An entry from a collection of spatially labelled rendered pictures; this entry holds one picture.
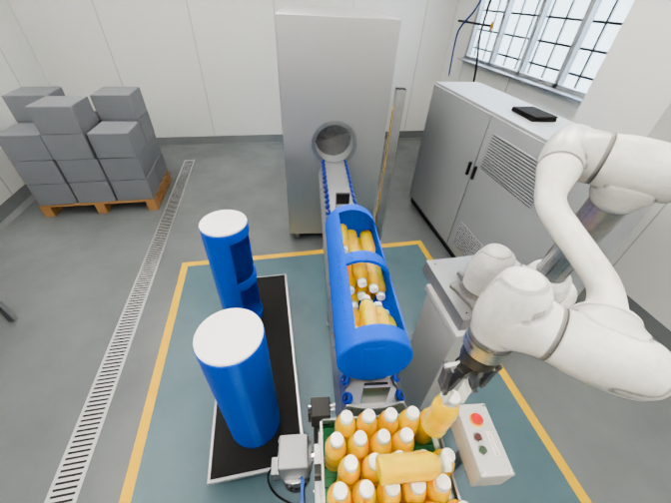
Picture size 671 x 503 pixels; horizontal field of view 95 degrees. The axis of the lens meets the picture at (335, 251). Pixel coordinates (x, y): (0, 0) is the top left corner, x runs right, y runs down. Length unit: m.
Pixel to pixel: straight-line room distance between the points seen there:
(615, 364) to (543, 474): 1.96
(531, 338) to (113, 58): 5.92
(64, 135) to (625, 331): 4.28
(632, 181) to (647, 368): 0.51
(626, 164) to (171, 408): 2.51
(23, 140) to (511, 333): 4.39
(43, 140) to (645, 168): 4.42
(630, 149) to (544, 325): 0.56
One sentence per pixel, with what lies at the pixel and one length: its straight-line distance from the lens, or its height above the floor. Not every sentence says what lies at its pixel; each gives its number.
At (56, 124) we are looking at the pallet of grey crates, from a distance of 4.23.
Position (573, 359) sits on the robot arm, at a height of 1.70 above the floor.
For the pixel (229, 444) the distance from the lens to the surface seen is 2.14.
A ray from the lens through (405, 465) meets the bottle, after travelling 1.02.
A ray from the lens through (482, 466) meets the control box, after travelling 1.16.
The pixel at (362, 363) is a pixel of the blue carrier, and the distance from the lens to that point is 1.22.
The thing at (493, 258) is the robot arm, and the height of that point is 1.33.
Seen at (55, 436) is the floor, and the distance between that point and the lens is 2.76.
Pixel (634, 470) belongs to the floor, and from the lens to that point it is 2.91.
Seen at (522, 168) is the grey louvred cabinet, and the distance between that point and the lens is 2.65.
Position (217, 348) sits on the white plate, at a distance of 1.35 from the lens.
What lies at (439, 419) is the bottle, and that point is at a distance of 0.98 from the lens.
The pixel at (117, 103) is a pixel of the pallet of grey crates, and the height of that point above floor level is 1.11.
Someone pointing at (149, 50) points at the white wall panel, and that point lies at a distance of 5.86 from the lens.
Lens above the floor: 2.13
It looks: 40 degrees down
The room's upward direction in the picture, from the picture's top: 3 degrees clockwise
